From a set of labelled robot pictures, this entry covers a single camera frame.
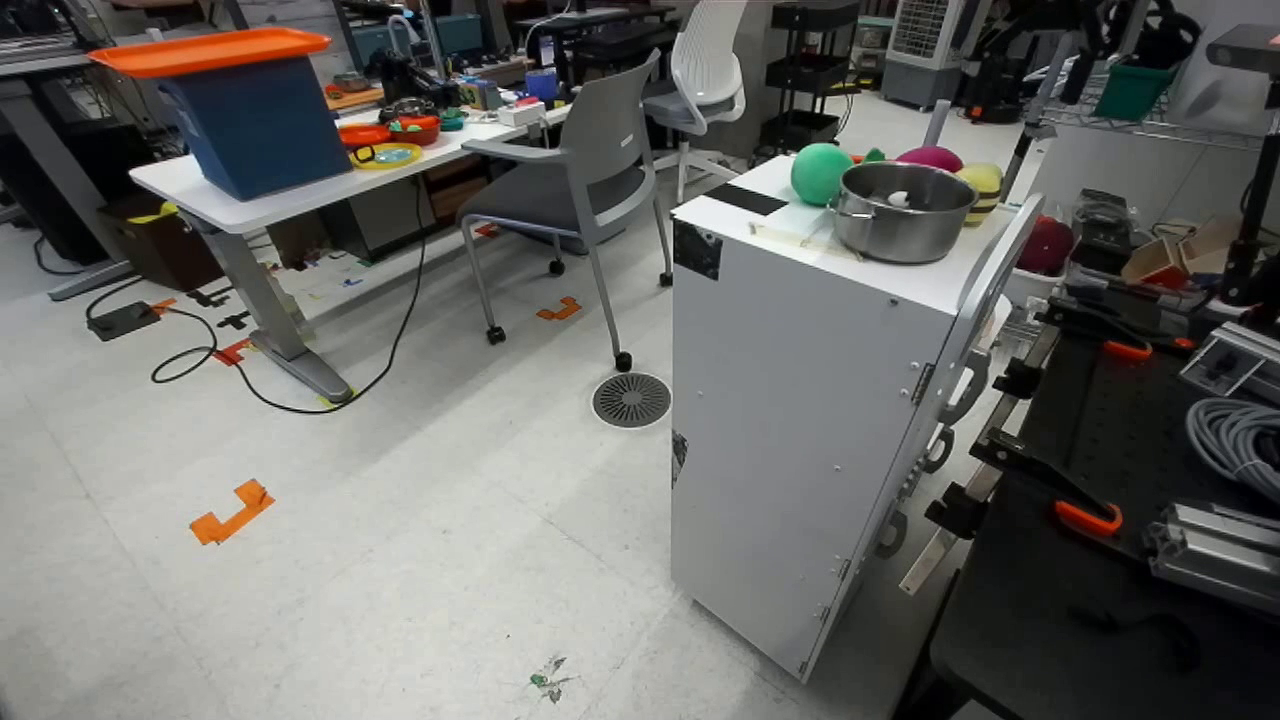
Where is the pink plush toy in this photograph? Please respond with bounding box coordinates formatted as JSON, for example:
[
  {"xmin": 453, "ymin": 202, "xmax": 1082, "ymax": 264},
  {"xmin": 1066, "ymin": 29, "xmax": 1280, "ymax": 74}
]
[{"xmin": 894, "ymin": 139, "xmax": 969, "ymax": 175}]

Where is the green ball plush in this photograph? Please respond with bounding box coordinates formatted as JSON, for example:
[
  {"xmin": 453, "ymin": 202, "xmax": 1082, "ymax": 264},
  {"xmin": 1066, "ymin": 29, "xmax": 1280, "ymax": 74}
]
[{"xmin": 789, "ymin": 139, "xmax": 857, "ymax": 214}]

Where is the silver metal pot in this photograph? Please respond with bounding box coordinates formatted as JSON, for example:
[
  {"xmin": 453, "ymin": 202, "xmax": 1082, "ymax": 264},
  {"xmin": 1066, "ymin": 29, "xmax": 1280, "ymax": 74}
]
[{"xmin": 832, "ymin": 160, "xmax": 981, "ymax": 267}]

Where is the grey round floor plate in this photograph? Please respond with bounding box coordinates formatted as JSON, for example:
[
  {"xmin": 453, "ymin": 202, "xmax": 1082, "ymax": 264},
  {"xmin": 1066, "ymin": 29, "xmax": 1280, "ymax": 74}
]
[{"xmin": 587, "ymin": 369, "xmax": 676, "ymax": 434}]

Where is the white cabinet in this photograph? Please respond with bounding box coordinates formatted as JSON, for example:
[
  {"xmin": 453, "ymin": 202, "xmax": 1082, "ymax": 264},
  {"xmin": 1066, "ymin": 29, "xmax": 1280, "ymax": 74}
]
[{"xmin": 667, "ymin": 139, "xmax": 1050, "ymax": 687}]

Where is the grey office chair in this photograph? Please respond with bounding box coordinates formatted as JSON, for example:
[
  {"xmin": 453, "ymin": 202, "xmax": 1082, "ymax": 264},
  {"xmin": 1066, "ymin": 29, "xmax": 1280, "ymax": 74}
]
[{"xmin": 457, "ymin": 53, "xmax": 676, "ymax": 378}]

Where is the white office chair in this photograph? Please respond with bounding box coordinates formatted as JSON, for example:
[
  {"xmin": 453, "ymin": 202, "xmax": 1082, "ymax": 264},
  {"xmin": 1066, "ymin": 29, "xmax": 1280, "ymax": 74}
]
[{"xmin": 645, "ymin": 0, "xmax": 752, "ymax": 208}]

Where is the red bowl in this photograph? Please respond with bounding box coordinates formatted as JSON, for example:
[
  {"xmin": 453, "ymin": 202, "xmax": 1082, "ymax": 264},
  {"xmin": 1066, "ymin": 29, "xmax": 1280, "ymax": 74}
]
[{"xmin": 383, "ymin": 113, "xmax": 445, "ymax": 150}]

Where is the black shelf cart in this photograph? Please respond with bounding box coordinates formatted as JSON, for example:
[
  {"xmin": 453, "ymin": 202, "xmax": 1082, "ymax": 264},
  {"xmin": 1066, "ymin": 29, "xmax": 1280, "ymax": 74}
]
[{"xmin": 758, "ymin": 0, "xmax": 864, "ymax": 160}]

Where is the white desk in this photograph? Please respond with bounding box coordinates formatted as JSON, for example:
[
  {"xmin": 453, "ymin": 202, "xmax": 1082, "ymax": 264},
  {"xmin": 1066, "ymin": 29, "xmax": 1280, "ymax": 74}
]
[{"xmin": 130, "ymin": 98, "xmax": 576, "ymax": 408}]

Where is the blue storage bin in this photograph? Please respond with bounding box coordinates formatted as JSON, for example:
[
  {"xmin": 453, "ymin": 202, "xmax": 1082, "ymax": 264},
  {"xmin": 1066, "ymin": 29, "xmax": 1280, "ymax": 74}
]
[{"xmin": 156, "ymin": 53, "xmax": 354, "ymax": 203}]

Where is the orange floor tape mark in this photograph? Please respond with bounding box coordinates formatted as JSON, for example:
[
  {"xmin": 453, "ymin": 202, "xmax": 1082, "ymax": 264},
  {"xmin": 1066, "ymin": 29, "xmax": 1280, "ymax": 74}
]
[{"xmin": 186, "ymin": 478, "xmax": 281, "ymax": 553}]

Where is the orange black clamp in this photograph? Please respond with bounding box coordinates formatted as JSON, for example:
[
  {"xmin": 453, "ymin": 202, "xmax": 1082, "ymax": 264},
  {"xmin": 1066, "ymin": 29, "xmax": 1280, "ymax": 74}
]
[
  {"xmin": 1050, "ymin": 298, "xmax": 1159, "ymax": 369},
  {"xmin": 969, "ymin": 434, "xmax": 1129, "ymax": 545}
]

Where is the black power brick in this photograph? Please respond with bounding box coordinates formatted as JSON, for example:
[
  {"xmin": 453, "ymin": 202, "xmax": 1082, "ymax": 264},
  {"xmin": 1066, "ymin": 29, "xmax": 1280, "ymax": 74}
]
[{"xmin": 84, "ymin": 298, "xmax": 164, "ymax": 346}]

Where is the orange bin lid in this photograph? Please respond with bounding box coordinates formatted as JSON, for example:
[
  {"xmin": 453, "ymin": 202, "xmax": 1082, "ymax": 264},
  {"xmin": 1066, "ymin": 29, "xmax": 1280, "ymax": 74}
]
[{"xmin": 90, "ymin": 22, "xmax": 336, "ymax": 84}]

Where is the black perforated table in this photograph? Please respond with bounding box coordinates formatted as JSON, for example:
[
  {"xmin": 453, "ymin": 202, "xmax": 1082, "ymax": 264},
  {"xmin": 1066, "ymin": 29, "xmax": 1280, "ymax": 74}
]
[{"xmin": 894, "ymin": 300, "xmax": 1280, "ymax": 720}]

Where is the green plastic container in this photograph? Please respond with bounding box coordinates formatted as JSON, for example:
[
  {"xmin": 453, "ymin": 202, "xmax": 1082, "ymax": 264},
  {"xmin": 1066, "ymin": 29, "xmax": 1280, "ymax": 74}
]
[{"xmin": 1092, "ymin": 55, "xmax": 1182, "ymax": 126}]

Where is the aluminium extrusion bar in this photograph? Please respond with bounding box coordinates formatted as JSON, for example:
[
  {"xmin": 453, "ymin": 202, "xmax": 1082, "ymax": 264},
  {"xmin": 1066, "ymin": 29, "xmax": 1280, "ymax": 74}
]
[{"xmin": 1141, "ymin": 495, "xmax": 1280, "ymax": 617}]

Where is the black power cable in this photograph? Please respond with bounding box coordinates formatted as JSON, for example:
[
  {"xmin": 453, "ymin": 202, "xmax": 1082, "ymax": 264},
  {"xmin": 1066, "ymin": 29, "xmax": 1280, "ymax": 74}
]
[{"xmin": 82, "ymin": 175, "xmax": 433, "ymax": 422}]

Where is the grey coiled cable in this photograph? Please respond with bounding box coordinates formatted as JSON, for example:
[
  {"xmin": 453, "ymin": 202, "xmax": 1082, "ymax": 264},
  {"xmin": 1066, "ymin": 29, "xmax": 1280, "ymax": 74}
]
[{"xmin": 1182, "ymin": 391, "xmax": 1280, "ymax": 505}]

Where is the metal wire shelf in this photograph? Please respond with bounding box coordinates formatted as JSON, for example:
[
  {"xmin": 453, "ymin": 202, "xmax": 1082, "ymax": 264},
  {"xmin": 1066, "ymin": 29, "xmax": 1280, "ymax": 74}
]
[{"xmin": 1037, "ymin": 53, "xmax": 1280, "ymax": 150}]

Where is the black camera stand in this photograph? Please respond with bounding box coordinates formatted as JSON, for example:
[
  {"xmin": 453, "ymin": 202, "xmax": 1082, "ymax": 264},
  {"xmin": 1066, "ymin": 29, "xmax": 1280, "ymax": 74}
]
[{"xmin": 1206, "ymin": 22, "xmax": 1280, "ymax": 311}]

